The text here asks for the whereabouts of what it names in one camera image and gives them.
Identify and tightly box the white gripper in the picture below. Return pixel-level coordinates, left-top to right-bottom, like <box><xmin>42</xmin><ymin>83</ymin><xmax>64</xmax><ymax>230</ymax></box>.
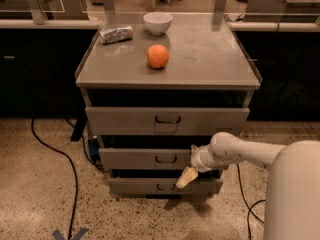
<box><xmin>176</xmin><ymin>145</ymin><xmax>217</xmax><ymax>189</ymax></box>

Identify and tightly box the grey drawer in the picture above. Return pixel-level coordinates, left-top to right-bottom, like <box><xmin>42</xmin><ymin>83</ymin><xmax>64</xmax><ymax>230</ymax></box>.
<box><xmin>109</xmin><ymin>178</ymin><xmax>223</xmax><ymax>195</ymax></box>
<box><xmin>99</xmin><ymin>148</ymin><xmax>191</xmax><ymax>170</ymax></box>
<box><xmin>86</xmin><ymin>107</ymin><xmax>249</xmax><ymax>136</ymax></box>

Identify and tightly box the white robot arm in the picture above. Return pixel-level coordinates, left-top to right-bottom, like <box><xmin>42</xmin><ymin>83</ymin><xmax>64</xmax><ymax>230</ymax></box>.
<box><xmin>176</xmin><ymin>132</ymin><xmax>320</xmax><ymax>240</ymax></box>

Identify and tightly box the grey bottom drawer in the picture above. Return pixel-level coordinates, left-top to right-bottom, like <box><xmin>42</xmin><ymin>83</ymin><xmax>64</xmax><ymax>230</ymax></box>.
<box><xmin>109</xmin><ymin>178</ymin><xmax>223</xmax><ymax>195</ymax></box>

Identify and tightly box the grey metal drawer cabinet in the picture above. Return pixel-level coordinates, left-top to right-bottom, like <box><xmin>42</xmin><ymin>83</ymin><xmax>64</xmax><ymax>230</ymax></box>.
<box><xmin>76</xmin><ymin>13</ymin><xmax>260</xmax><ymax>183</ymax></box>

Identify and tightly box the grey top drawer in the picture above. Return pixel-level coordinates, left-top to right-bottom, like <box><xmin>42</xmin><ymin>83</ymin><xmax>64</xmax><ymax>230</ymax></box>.
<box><xmin>86</xmin><ymin>107</ymin><xmax>249</xmax><ymax>136</ymax></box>

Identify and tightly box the blue power box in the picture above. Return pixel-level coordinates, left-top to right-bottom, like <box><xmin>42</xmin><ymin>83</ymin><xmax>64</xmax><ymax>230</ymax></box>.
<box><xmin>88</xmin><ymin>137</ymin><xmax>100</xmax><ymax>162</ymax></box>

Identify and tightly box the orange fruit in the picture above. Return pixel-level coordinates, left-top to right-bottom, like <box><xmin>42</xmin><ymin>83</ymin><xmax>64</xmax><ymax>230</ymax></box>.
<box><xmin>147</xmin><ymin>44</ymin><xmax>169</xmax><ymax>69</ymax></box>

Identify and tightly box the white ceramic bowl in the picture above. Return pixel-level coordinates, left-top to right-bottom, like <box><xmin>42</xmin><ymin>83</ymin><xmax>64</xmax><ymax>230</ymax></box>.
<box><xmin>143</xmin><ymin>12</ymin><xmax>173</xmax><ymax>35</ymax></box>

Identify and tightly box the silver foil snack bag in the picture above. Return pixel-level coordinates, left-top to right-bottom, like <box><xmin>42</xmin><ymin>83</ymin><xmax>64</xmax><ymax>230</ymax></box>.
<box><xmin>99</xmin><ymin>26</ymin><xmax>133</xmax><ymax>44</ymax></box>

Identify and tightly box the blue tape floor marker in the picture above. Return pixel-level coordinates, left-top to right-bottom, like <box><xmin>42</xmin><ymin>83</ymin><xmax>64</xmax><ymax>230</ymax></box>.
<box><xmin>52</xmin><ymin>227</ymin><xmax>89</xmax><ymax>240</ymax></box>

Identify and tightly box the black cable right floor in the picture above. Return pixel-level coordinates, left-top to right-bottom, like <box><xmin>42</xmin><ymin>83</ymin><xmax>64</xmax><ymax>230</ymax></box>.
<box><xmin>235</xmin><ymin>163</ymin><xmax>267</xmax><ymax>240</ymax></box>

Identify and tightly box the black cable floor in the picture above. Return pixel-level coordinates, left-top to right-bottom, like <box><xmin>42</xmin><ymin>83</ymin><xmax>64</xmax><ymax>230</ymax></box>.
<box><xmin>235</xmin><ymin>163</ymin><xmax>267</xmax><ymax>240</ymax></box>
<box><xmin>30</xmin><ymin>118</ymin><xmax>79</xmax><ymax>240</ymax></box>

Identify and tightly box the black cable left floor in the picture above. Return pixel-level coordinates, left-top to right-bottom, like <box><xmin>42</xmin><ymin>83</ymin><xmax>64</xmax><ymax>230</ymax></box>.
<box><xmin>30</xmin><ymin>118</ymin><xmax>79</xmax><ymax>240</ymax></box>

